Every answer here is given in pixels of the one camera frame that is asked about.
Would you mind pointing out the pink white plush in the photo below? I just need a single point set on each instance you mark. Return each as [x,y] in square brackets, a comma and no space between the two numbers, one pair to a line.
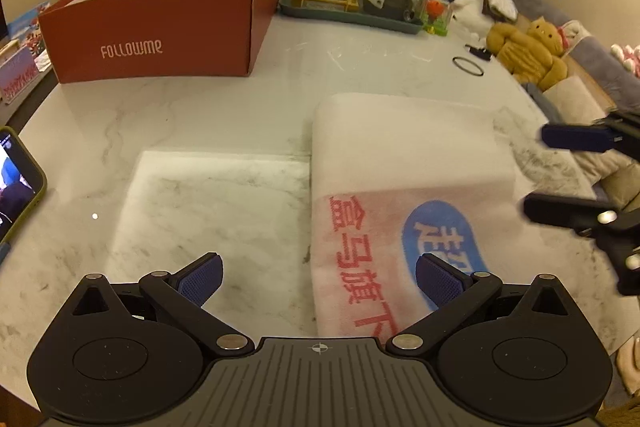
[628,57]

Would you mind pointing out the small black clip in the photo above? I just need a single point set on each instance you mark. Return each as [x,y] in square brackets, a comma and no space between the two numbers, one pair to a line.
[481,53]

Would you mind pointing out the smartphone in green case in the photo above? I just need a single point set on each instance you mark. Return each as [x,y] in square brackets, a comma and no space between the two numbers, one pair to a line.
[23,184]

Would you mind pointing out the green toy with orange figure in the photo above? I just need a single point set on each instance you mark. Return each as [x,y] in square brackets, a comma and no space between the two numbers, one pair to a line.
[436,17]

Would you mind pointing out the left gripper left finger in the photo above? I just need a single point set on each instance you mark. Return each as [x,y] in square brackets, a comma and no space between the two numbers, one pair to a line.
[179,298]

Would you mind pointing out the white printed shopping bag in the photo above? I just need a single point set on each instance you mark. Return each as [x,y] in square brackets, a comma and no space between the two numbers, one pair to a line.
[393,179]

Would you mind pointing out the teal dish tray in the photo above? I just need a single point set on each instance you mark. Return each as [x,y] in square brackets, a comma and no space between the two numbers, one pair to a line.
[356,18]

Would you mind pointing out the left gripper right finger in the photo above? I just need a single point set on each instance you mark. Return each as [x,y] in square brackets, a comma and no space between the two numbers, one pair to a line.
[458,297]

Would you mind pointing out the red cardboard box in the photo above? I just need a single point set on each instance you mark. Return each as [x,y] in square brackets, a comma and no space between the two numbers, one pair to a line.
[110,39]

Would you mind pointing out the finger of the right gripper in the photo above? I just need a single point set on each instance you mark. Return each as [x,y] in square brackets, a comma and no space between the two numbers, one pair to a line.
[613,231]
[616,131]

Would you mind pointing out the white plush dog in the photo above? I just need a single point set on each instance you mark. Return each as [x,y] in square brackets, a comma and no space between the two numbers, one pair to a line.
[469,20]

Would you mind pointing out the yellow muscular cat plush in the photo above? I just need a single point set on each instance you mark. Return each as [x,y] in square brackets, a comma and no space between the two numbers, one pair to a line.
[531,56]

